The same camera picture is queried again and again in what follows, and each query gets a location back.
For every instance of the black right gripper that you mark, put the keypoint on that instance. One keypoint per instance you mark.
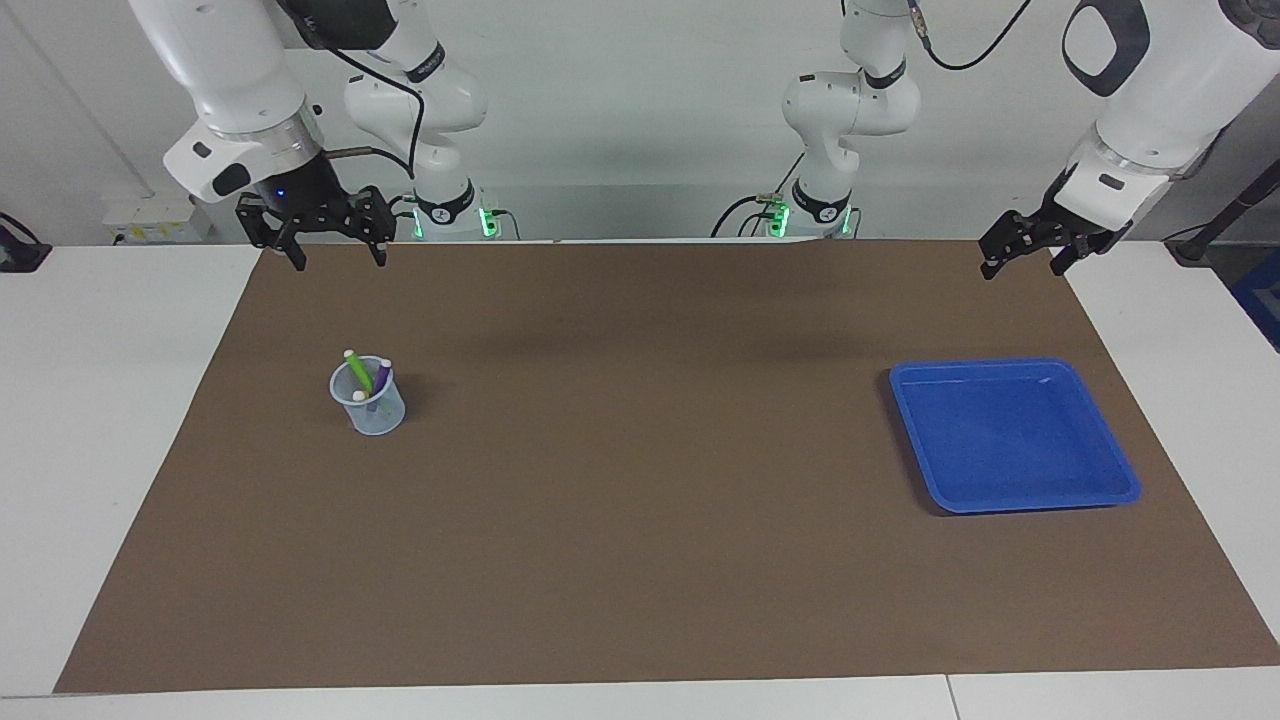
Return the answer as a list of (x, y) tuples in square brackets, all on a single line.
[(303, 190)]

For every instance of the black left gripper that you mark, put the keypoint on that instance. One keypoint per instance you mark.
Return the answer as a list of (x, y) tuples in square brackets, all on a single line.
[(1053, 223)]

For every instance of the purple pen white cap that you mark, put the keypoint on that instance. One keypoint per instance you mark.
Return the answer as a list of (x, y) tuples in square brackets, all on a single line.
[(383, 375)]

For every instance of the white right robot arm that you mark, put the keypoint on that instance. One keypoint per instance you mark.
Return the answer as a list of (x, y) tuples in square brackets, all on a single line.
[(240, 70)]

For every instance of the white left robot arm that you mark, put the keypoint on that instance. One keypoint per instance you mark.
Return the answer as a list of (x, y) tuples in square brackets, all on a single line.
[(1160, 100)]

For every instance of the blue plastic tray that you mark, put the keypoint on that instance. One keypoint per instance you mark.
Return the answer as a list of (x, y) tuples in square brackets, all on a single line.
[(1010, 440)]

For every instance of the green pen white cap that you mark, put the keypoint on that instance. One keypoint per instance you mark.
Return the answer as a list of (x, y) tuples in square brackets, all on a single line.
[(358, 372)]

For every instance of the clear plastic cup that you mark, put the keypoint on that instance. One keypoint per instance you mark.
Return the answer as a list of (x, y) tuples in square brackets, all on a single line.
[(378, 418)]

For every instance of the black stand pole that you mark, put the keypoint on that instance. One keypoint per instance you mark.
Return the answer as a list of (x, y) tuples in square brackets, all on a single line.
[(1225, 215)]

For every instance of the white power strip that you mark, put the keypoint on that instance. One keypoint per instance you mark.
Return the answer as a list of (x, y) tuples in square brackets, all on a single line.
[(150, 215)]

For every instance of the blue box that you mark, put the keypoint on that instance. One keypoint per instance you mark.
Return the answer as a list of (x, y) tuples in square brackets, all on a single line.
[(1262, 310)]

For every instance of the brown table mat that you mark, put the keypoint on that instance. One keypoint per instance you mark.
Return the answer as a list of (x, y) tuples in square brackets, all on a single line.
[(640, 500)]

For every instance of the black clamp mount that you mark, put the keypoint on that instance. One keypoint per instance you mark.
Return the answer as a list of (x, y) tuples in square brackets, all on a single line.
[(20, 250)]

